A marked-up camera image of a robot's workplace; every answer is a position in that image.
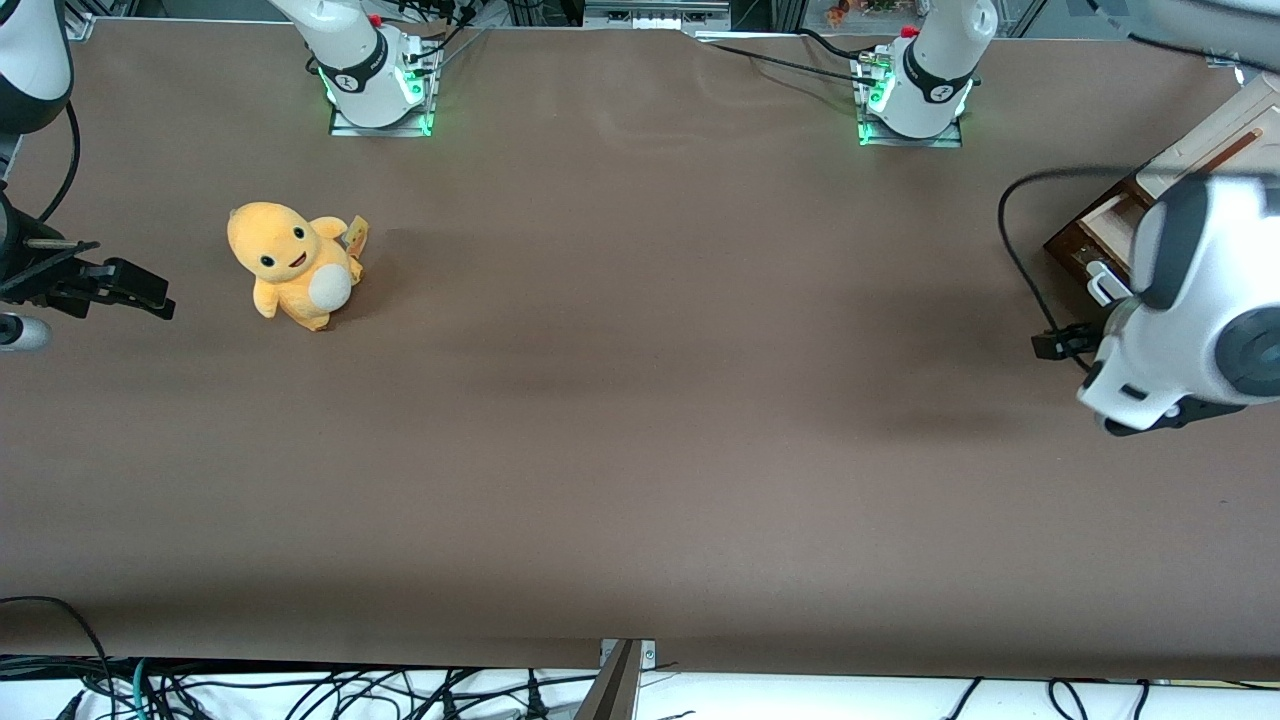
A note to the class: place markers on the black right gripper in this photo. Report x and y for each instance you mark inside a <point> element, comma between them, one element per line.
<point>30,277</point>

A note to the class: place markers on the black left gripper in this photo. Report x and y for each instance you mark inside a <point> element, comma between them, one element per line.
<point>1052,344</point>

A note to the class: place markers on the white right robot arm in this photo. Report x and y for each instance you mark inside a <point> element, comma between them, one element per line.
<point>365,70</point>

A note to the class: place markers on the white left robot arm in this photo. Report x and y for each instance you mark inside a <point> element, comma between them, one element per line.
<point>1200,290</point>

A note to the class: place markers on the dark wooden drawer cabinet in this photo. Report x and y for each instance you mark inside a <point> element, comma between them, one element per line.
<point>1230,110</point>

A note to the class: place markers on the yellow plush toy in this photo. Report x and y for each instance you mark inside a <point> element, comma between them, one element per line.
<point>285,265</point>

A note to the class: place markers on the yellow paper toy tag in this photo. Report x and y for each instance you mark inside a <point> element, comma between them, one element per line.
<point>357,233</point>

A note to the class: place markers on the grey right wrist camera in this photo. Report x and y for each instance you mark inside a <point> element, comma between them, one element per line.
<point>20,333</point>

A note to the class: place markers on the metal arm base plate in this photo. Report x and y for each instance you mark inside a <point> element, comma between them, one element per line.
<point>950,138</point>
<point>345,126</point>

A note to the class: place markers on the silver table corner bracket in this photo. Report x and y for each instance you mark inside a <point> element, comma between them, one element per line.
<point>80,26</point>

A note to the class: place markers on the silver metal corner bracket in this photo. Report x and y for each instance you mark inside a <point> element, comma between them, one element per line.
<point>648,655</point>

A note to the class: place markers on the aluminium frame rail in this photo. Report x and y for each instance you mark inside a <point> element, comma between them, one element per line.
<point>655,14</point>

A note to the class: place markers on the dark aluminium profile post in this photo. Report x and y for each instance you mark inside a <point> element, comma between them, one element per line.
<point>610,690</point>

